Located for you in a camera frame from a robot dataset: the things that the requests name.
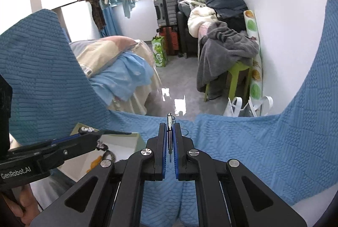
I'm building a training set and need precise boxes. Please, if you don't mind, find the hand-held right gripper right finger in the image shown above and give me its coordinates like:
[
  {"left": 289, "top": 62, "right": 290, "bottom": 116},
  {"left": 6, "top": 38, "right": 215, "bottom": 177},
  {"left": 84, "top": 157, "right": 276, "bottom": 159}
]
[{"left": 173, "top": 122, "right": 308, "bottom": 227}]

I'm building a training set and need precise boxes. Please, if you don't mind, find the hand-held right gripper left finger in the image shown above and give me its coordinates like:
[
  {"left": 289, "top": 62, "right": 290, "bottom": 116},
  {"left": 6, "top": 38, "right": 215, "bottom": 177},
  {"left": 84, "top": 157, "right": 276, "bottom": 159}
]
[{"left": 29, "top": 122, "right": 169, "bottom": 227}]

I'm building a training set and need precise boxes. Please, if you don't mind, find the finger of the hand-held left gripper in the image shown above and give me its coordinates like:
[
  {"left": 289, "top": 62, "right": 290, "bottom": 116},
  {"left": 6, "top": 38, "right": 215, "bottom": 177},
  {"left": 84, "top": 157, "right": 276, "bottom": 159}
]
[
  {"left": 50, "top": 133, "right": 83, "bottom": 146},
  {"left": 46, "top": 133, "right": 103, "bottom": 164}
]

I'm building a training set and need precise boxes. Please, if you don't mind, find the black and beige patterned bangle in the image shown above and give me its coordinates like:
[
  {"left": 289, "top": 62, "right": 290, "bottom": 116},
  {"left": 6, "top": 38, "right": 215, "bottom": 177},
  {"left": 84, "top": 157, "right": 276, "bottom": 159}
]
[{"left": 102, "top": 150, "right": 117, "bottom": 163}]

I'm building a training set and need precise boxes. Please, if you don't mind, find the white and green cardboard box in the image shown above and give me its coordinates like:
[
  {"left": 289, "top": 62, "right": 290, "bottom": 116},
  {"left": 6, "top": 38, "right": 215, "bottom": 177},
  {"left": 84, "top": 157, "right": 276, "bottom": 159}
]
[{"left": 30, "top": 122, "right": 141, "bottom": 213}]

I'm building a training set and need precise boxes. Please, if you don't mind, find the black hair stick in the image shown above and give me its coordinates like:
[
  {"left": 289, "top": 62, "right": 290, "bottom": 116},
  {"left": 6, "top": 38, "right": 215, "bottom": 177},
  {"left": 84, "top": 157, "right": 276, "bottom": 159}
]
[{"left": 79, "top": 127, "right": 132, "bottom": 136}]

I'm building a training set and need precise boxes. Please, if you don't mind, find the person's left hand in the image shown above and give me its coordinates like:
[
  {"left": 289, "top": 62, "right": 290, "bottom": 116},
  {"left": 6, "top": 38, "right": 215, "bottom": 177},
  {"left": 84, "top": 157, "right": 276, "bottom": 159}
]
[{"left": 0, "top": 184, "right": 41, "bottom": 227}]

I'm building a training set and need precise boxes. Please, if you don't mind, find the pile of bedding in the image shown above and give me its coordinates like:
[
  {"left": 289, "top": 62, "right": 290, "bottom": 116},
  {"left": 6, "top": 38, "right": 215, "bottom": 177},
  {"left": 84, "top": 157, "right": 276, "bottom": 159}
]
[{"left": 108, "top": 41, "right": 163, "bottom": 115}]

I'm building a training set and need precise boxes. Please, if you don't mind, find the white plastic bag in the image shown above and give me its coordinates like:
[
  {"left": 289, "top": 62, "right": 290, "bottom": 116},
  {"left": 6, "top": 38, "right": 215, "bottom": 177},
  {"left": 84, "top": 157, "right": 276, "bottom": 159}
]
[{"left": 224, "top": 95, "right": 274, "bottom": 118}]

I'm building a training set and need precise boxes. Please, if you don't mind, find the blue textured sofa cover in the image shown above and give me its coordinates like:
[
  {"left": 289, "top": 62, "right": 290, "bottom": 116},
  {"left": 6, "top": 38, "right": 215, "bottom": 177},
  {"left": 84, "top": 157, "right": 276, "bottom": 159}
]
[{"left": 0, "top": 0, "right": 338, "bottom": 227}]

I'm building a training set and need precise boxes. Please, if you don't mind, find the light blue blanket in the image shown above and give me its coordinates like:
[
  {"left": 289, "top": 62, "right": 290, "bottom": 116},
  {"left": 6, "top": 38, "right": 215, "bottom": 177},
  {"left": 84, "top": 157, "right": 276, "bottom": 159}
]
[{"left": 88, "top": 53, "right": 155, "bottom": 105}]

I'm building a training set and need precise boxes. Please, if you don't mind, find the beige patchwork quilt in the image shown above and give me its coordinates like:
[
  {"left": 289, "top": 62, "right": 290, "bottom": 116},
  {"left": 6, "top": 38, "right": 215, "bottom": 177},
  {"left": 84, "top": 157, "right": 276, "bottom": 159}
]
[{"left": 69, "top": 35, "right": 143, "bottom": 78}]

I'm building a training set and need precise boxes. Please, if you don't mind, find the green shopping bag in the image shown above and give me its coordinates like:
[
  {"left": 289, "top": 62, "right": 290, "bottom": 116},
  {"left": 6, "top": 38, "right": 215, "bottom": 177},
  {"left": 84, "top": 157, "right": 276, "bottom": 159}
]
[{"left": 151, "top": 34, "right": 168, "bottom": 68}]

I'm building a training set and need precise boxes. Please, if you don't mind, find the green plastic stool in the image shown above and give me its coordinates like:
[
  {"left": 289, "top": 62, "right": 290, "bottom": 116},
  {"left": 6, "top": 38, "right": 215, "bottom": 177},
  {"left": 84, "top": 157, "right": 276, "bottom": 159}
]
[{"left": 204, "top": 60, "right": 253, "bottom": 104}]

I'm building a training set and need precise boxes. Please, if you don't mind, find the rolled fruit print mat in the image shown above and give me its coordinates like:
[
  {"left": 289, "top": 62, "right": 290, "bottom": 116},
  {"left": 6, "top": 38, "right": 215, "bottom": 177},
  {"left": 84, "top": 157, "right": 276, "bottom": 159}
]
[{"left": 243, "top": 9, "right": 265, "bottom": 111}]

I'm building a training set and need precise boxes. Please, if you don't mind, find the red suitcase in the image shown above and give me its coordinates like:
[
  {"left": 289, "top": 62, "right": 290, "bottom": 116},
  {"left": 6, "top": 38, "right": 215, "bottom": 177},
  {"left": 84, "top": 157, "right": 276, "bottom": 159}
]
[{"left": 158, "top": 26, "right": 180, "bottom": 56}]

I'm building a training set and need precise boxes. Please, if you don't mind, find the black suitcase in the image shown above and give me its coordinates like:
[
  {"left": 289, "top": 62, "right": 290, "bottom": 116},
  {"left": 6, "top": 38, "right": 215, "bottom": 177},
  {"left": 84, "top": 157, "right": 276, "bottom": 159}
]
[{"left": 176, "top": 11, "right": 199, "bottom": 59}]

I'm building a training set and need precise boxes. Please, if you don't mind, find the cream puffy jacket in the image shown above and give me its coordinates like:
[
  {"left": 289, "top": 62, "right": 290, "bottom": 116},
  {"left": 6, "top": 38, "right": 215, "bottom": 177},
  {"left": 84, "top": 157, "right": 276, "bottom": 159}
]
[{"left": 188, "top": 6, "right": 220, "bottom": 37}]

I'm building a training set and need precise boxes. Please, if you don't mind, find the grey suitcase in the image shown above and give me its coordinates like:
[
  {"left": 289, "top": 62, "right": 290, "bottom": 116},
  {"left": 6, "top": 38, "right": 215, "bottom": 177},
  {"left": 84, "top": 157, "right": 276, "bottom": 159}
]
[{"left": 153, "top": 0, "right": 178, "bottom": 27}]

